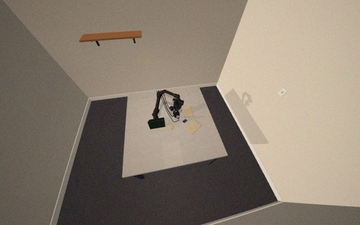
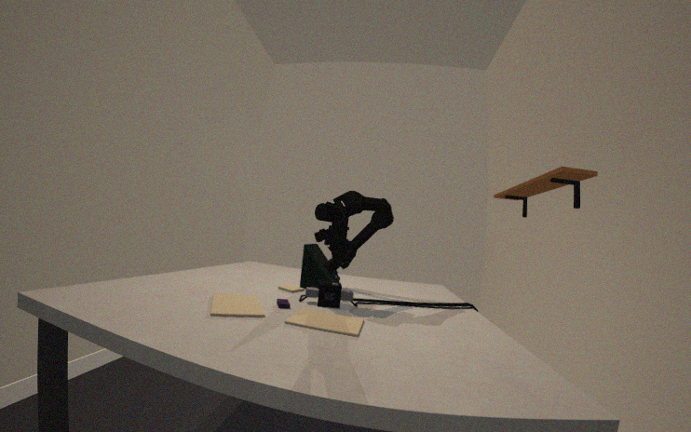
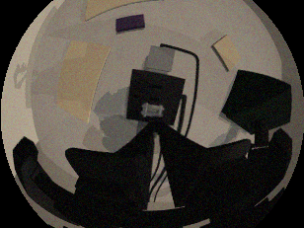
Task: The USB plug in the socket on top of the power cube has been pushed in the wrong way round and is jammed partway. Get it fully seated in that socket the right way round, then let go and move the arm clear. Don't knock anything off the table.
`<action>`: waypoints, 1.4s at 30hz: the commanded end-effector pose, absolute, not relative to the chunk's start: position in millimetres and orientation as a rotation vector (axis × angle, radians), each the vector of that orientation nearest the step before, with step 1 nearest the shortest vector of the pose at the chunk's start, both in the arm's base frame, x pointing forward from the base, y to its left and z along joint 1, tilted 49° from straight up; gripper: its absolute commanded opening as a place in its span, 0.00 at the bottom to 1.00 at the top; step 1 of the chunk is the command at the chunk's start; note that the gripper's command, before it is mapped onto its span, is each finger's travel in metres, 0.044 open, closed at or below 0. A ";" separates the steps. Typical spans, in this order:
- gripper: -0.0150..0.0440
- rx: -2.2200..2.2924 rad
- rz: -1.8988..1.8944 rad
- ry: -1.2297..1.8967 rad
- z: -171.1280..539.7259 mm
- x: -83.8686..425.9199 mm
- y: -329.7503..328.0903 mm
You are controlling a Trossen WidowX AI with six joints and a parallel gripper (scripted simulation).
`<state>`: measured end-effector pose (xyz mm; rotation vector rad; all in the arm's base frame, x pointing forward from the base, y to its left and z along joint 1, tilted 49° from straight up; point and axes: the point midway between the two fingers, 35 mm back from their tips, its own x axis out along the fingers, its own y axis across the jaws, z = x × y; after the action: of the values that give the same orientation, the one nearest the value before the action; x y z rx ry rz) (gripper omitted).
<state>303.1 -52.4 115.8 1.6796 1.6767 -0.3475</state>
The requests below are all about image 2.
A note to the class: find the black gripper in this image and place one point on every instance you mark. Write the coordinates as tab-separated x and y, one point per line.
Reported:
340	245

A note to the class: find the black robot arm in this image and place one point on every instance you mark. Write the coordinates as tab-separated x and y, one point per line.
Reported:
354	203

